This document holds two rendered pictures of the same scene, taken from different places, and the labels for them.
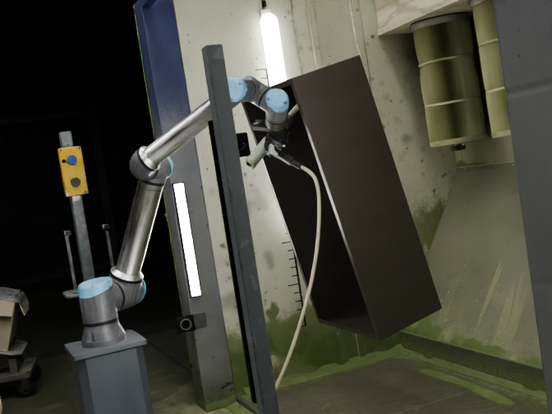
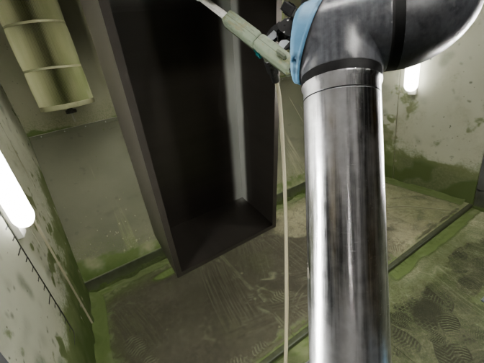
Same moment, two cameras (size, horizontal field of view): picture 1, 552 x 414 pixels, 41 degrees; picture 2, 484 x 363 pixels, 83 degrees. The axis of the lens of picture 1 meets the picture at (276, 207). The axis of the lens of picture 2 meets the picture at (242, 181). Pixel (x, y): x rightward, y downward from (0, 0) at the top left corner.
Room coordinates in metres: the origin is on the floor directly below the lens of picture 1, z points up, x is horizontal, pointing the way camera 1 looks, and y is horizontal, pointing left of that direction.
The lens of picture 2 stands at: (3.41, 0.93, 1.36)
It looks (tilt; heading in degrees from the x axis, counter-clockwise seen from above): 24 degrees down; 266
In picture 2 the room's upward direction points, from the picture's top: 10 degrees counter-clockwise
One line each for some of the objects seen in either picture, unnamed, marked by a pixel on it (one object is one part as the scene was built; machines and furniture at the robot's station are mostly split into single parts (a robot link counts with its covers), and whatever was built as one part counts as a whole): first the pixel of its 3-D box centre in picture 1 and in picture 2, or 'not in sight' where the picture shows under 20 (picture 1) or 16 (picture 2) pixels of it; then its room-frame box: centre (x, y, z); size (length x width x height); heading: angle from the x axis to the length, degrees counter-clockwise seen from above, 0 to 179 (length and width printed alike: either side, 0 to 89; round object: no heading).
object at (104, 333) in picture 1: (102, 330); not in sight; (3.15, 0.83, 0.69); 0.19 x 0.19 x 0.10
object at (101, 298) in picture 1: (98, 299); not in sight; (3.16, 0.82, 0.83); 0.17 x 0.15 x 0.18; 155
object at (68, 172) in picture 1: (72, 171); not in sight; (3.96, 1.05, 1.42); 0.12 x 0.06 x 0.26; 113
